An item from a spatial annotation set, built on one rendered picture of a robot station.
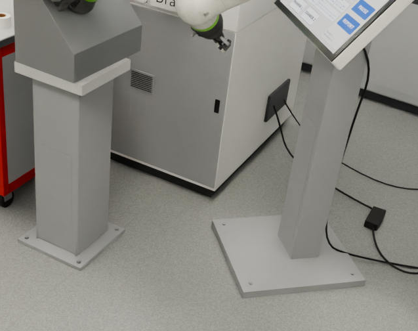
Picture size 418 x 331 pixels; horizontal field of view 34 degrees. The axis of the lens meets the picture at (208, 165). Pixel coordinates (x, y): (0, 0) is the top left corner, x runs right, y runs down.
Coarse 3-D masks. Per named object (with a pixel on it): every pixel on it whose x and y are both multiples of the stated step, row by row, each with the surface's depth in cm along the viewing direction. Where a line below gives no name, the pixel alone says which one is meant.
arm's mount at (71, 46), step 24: (24, 0) 213; (48, 0) 211; (120, 0) 237; (24, 24) 218; (48, 24) 213; (72, 24) 216; (96, 24) 224; (120, 24) 233; (24, 48) 222; (48, 48) 217; (72, 48) 213; (96, 48) 222; (120, 48) 234; (48, 72) 221; (72, 72) 216
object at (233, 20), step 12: (132, 0) 277; (252, 0) 265; (264, 0) 278; (168, 12) 272; (228, 12) 260; (240, 12) 259; (252, 12) 270; (264, 12) 283; (228, 24) 262; (240, 24) 263
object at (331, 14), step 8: (312, 0) 228; (320, 0) 225; (328, 0) 222; (336, 0) 219; (344, 0) 216; (320, 8) 223; (328, 8) 220; (336, 8) 216; (344, 8) 214; (328, 16) 217; (336, 16) 214
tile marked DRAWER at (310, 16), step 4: (308, 8) 228; (312, 8) 226; (304, 12) 228; (308, 12) 226; (312, 12) 224; (316, 12) 223; (304, 16) 226; (308, 16) 225; (312, 16) 223; (316, 16) 222; (304, 20) 225; (308, 20) 224; (312, 20) 222; (308, 24) 222
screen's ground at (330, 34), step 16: (288, 0) 239; (304, 0) 232; (368, 0) 207; (384, 0) 202; (320, 16) 220; (352, 16) 208; (320, 32) 215; (336, 32) 210; (352, 32) 204; (336, 48) 205
